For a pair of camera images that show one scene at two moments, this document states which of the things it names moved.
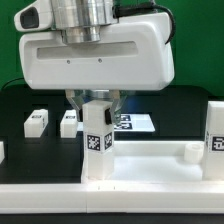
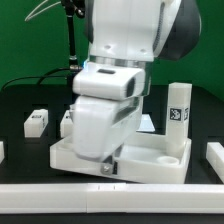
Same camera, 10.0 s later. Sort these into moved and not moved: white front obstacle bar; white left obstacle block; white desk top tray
Moved: white desk top tray
Not moved: white front obstacle bar; white left obstacle block
